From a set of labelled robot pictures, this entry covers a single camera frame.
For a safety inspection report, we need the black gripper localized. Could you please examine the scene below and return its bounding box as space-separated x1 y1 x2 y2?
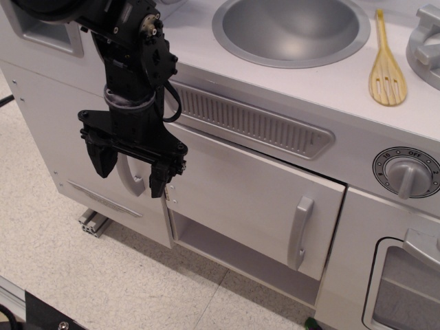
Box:
78 105 188 198

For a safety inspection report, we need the white cabinet door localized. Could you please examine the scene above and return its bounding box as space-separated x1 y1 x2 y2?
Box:
168 124 345 280

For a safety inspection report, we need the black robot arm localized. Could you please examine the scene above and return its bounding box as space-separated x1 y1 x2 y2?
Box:
1 1 188 198

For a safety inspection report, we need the silver fridge nameplate emblem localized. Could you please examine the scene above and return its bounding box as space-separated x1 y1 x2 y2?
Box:
67 180 143 218

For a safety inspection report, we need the silver vent grille panel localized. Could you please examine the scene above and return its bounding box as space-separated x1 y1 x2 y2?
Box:
173 82 336 160

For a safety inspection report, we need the white fridge door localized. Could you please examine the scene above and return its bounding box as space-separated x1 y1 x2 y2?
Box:
1 61 173 248

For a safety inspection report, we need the silver recessed dispenser panel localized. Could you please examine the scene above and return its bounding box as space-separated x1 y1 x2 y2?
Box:
1 1 84 58

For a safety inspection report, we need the white toy kitchen body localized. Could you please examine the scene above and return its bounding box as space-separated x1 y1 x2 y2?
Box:
1 1 439 329

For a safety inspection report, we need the silver sink bowl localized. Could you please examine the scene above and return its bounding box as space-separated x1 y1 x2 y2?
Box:
212 1 371 69

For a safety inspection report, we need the green object on floor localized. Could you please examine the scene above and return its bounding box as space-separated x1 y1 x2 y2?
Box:
305 317 322 330

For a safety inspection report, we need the yellow slotted wooden spoon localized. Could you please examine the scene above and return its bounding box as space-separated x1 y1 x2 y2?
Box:
368 9 407 107

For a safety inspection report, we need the grey timer knob dial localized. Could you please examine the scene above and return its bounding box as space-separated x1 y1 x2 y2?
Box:
373 146 439 199

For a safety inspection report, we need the oven door with window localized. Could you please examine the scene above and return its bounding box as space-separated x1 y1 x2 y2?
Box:
362 238 439 329

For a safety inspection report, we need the silver fridge door handle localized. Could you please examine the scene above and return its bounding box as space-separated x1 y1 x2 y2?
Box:
116 153 146 197

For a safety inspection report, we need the aluminium extrusion rail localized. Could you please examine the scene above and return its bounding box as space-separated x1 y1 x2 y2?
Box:
78 209 113 238

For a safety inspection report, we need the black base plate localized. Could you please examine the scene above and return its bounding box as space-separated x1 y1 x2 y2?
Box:
25 291 86 330

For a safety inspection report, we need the silver cabinet door handle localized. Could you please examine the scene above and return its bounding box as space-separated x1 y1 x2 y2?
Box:
287 196 314 271

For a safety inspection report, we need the black cable on base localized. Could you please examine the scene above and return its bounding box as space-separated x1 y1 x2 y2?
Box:
0 303 21 330

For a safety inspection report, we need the silver oven door handle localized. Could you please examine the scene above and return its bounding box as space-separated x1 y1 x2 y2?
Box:
402 228 439 268

